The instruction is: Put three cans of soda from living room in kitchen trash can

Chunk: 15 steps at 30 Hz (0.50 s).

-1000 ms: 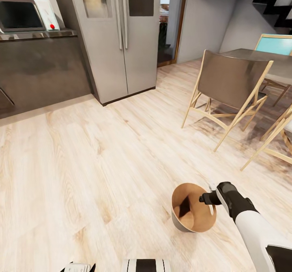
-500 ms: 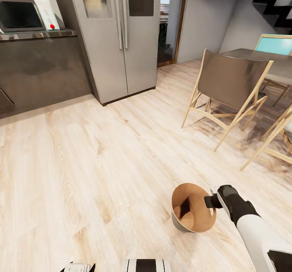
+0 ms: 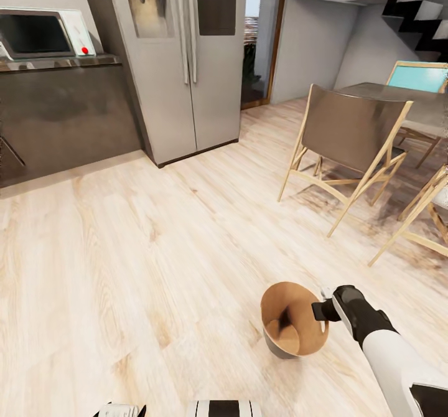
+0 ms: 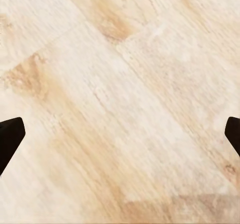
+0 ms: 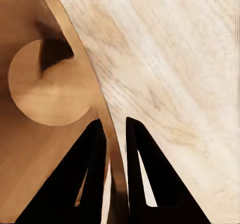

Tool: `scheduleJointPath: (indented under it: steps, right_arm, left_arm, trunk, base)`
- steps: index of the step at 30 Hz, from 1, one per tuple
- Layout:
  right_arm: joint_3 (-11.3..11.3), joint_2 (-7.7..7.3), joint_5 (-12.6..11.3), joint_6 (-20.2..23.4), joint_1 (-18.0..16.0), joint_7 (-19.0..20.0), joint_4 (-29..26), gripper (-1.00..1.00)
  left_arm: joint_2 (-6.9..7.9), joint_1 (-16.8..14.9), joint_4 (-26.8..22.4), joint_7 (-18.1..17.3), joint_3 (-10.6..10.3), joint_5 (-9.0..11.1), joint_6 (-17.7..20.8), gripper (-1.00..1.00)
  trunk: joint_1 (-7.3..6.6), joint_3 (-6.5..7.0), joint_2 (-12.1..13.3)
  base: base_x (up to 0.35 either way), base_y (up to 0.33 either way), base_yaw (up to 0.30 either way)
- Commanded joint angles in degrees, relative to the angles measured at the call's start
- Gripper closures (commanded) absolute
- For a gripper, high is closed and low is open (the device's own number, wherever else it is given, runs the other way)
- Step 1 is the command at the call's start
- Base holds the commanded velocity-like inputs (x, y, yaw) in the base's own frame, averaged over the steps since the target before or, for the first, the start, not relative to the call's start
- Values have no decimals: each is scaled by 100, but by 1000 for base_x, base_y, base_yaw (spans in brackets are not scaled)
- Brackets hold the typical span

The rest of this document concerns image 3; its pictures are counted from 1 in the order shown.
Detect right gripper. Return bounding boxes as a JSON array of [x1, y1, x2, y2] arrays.
[[311, 299, 341, 322]]

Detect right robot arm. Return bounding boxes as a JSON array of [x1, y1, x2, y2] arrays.
[[311, 285, 448, 417]]

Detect trash can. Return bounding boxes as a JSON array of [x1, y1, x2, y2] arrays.
[[259, 281, 329, 360]]

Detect robot trunk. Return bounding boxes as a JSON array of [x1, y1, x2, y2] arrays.
[[184, 400, 264, 417]]

